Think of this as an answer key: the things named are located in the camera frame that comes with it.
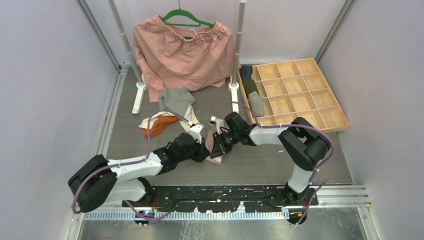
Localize wooden compartment tray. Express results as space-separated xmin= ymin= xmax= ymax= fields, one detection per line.
xmin=250 ymin=58 xmax=350 ymax=133

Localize pink shorts on hanger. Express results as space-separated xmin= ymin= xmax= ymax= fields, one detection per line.
xmin=132 ymin=15 xmax=236 ymax=103

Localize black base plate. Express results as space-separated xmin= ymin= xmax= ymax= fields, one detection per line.
xmin=130 ymin=185 xmax=319 ymax=213

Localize pink underwear cream waistband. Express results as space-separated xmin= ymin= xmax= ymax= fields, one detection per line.
xmin=205 ymin=126 xmax=223 ymax=166

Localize dark green rolled garment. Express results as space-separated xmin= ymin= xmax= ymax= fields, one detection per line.
xmin=242 ymin=79 xmax=259 ymax=98

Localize green clothes hanger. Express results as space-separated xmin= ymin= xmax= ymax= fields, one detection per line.
xmin=161 ymin=0 xmax=217 ymax=40

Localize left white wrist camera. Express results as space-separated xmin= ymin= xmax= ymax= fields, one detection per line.
xmin=188 ymin=123 xmax=204 ymax=144

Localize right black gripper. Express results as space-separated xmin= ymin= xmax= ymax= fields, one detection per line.
xmin=211 ymin=129 xmax=240 ymax=158

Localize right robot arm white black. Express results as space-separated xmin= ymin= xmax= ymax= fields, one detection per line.
xmin=210 ymin=112 xmax=334 ymax=205

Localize dark blue rolled garment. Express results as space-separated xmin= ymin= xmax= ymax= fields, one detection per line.
xmin=239 ymin=65 xmax=253 ymax=82

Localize grey underwear cream waistband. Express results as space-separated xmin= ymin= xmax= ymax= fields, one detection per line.
xmin=158 ymin=87 xmax=199 ymax=124
xmin=248 ymin=91 xmax=265 ymax=117

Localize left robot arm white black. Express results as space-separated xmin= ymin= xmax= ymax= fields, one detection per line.
xmin=68 ymin=133 xmax=210 ymax=214

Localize orange underwear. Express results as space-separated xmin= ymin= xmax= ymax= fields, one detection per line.
xmin=138 ymin=111 xmax=179 ymax=139

